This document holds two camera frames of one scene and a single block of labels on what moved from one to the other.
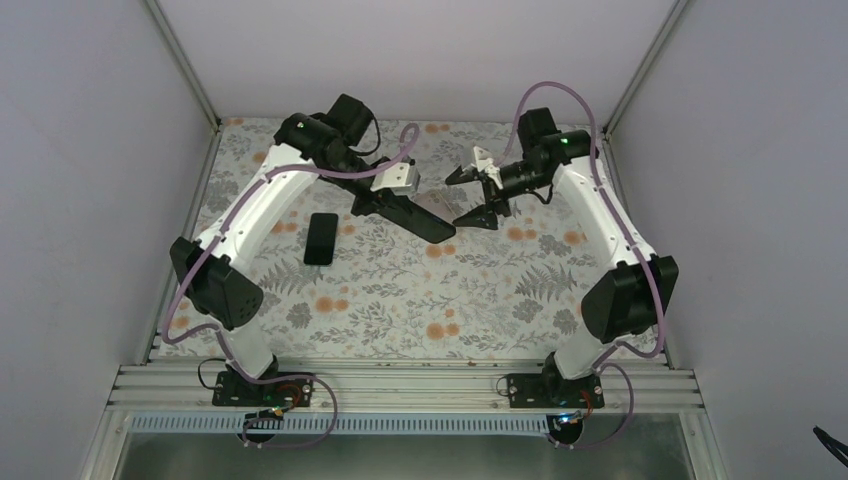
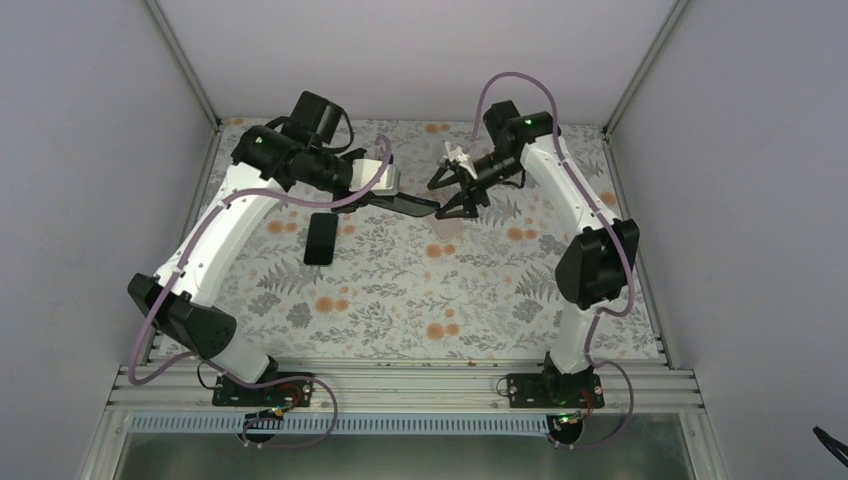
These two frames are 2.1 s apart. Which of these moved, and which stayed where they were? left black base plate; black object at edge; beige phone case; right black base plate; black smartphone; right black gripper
Moved: beige phone case; right black gripper
Stayed: left black base plate; black smartphone; right black base plate; black object at edge
